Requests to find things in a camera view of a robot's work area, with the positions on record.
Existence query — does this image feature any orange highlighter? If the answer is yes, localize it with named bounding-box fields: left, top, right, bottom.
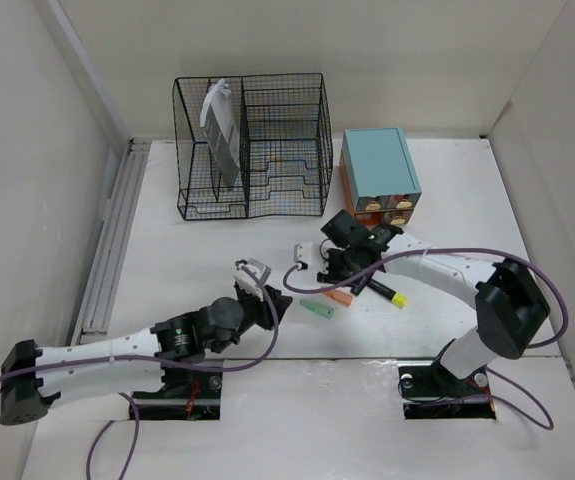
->
left=324, top=290, right=354, bottom=307

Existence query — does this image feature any clear plastic drawer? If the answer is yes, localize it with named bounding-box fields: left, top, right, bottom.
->
left=387, top=193, right=421, bottom=210
left=354, top=212, right=383, bottom=227
left=356, top=195, right=390, bottom=212
left=382, top=208, right=414, bottom=226

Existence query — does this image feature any green highlighter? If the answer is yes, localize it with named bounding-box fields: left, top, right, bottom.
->
left=299, top=299, right=335, bottom=320

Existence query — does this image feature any yellow cap black highlighter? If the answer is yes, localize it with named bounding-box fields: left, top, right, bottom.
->
left=367, top=279, right=407, bottom=309

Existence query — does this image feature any grey paper swatch booklet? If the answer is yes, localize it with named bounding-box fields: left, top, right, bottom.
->
left=199, top=78, right=240, bottom=187

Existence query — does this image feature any purple cap black highlighter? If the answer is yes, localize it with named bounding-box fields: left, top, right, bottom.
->
left=350, top=277, right=370, bottom=296

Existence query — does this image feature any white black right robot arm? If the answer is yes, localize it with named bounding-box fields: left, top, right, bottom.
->
left=318, top=210, right=550, bottom=400

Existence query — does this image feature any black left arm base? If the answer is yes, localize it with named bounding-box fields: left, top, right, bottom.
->
left=131, top=362, right=223, bottom=421

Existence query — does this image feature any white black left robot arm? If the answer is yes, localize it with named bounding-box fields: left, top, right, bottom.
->
left=0, top=286, right=293, bottom=426

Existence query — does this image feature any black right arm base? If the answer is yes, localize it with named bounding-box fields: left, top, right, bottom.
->
left=397, top=359, right=496, bottom=420

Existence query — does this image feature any teal orange drawer box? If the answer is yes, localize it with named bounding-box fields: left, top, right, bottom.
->
left=339, top=127, right=422, bottom=216

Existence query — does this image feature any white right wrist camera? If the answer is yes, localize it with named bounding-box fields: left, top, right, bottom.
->
left=293, top=242, right=314, bottom=270

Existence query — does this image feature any aluminium rail left side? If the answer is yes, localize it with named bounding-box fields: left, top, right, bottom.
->
left=67, top=139, right=151, bottom=345

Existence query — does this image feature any black wire mesh organizer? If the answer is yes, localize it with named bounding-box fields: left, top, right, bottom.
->
left=172, top=73, right=333, bottom=221

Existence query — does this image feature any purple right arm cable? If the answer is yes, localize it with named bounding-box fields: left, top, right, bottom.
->
left=282, top=247, right=570, bottom=431

